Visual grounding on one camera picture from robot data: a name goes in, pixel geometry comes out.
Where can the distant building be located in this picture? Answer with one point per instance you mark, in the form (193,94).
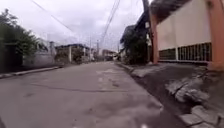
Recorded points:
(107,54)

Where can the dark tree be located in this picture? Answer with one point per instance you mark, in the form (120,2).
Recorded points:
(135,48)

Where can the low building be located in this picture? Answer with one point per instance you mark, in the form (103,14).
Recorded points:
(68,51)

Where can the grey concrete road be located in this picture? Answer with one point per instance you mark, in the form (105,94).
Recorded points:
(83,100)

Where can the dark building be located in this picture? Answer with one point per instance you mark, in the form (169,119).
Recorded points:
(142,21)

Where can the robot's own part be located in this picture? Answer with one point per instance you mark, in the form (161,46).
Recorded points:
(144,126)

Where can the broken concrete verge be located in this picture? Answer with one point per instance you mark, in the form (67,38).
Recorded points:
(186,90)

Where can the concrete kerb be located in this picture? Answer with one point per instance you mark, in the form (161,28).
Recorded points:
(30,71)

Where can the large green tree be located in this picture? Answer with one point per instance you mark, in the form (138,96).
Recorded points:
(15,36)

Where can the grey concrete wall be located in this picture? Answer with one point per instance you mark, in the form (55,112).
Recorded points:
(40,59)

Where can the cream wall with orange pillars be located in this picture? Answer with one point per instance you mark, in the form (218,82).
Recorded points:
(186,26)

